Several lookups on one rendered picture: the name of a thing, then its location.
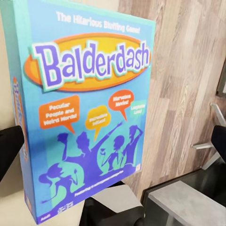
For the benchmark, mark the board game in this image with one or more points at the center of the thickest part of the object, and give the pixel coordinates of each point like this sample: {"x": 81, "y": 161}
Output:
{"x": 80, "y": 79}

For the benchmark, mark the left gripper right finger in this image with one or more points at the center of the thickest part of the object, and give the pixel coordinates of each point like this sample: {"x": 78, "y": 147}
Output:
{"x": 218, "y": 139}

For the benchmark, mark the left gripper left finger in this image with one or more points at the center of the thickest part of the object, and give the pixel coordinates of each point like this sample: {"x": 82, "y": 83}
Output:
{"x": 11, "y": 141}

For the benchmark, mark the swivel chair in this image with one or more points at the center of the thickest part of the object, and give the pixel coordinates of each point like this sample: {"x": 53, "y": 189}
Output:
{"x": 206, "y": 145}

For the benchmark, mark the bed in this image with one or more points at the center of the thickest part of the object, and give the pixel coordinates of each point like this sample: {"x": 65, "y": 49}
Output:
{"x": 13, "y": 209}

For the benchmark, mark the desk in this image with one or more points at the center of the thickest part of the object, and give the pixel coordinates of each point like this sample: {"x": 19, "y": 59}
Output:
{"x": 196, "y": 199}

